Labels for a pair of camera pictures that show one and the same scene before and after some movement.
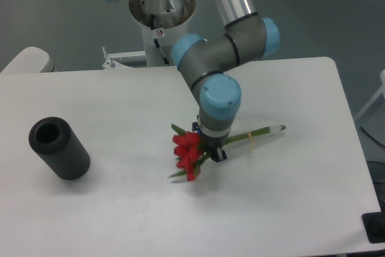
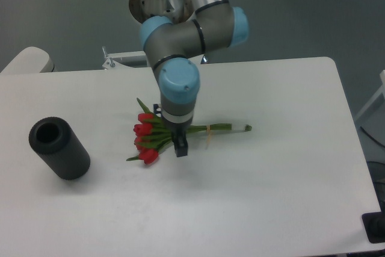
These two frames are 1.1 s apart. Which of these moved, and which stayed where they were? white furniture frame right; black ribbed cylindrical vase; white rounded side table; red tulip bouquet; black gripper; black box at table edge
Moved: red tulip bouquet; black gripper
Stayed: black box at table edge; white rounded side table; black ribbed cylindrical vase; white furniture frame right
